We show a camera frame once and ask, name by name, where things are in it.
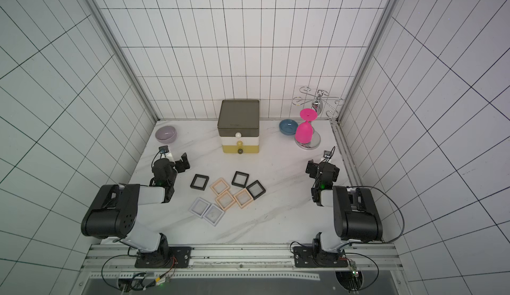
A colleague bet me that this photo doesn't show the black brooch box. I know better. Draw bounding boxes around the black brooch box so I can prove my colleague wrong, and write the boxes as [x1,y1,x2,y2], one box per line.
[246,180,266,200]
[231,171,250,188]
[190,174,209,191]

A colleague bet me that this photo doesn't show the peach brooch box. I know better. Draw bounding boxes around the peach brooch box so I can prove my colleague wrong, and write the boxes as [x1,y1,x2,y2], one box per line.
[215,190,236,211]
[234,188,254,209]
[210,178,230,196]

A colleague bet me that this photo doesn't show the three-tier drawer cabinet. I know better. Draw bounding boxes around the three-tier drawer cabinet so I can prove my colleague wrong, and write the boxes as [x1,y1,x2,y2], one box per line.
[217,99,260,154]

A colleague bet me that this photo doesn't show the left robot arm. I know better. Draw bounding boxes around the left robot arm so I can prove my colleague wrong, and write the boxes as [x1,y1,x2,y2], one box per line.
[81,154,191,268]

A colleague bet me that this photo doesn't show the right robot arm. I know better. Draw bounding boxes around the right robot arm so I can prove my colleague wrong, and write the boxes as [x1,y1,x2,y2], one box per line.
[290,160,383,268]

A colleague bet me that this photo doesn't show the peach brooch box top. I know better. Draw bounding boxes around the peach brooch box top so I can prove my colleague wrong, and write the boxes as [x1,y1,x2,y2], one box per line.
[210,178,230,196]

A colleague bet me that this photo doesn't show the white brooch box left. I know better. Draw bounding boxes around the white brooch box left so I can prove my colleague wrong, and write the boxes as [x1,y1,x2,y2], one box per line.
[189,198,211,218]

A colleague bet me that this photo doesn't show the white brooch box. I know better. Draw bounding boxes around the white brooch box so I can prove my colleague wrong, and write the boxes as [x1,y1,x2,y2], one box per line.
[189,198,211,218]
[203,204,225,226]

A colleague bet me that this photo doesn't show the white brooch box right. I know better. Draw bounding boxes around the white brooch box right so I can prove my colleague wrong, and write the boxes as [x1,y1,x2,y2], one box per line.
[203,204,225,226]

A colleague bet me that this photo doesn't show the purple bowl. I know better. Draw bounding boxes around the purple bowl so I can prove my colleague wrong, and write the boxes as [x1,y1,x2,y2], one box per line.
[155,126,177,144]

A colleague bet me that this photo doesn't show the pink plastic goblet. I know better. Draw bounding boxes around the pink plastic goblet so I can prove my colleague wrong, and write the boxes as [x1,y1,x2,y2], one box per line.
[295,109,317,144]

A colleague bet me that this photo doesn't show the blue bowl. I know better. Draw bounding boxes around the blue bowl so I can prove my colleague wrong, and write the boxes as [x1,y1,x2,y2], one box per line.
[278,119,299,136]

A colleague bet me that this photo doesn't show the chrome glass rack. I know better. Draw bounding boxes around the chrome glass rack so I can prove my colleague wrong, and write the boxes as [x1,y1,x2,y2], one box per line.
[292,86,344,150]

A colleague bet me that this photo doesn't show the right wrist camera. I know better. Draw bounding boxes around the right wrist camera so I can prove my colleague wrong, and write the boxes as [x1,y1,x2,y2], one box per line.
[322,147,335,162]

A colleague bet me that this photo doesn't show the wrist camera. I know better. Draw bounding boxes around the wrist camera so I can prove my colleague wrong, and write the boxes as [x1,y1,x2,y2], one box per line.
[158,145,175,162]
[322,147,335,162]

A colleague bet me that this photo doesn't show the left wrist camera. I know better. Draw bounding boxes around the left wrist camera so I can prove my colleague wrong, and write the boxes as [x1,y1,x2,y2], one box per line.
[158,145,175,162]

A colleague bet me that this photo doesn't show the aluminium mounting rail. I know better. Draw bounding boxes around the aluminium mounting rail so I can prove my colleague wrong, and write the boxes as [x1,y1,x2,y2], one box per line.
[78,243,403,284]

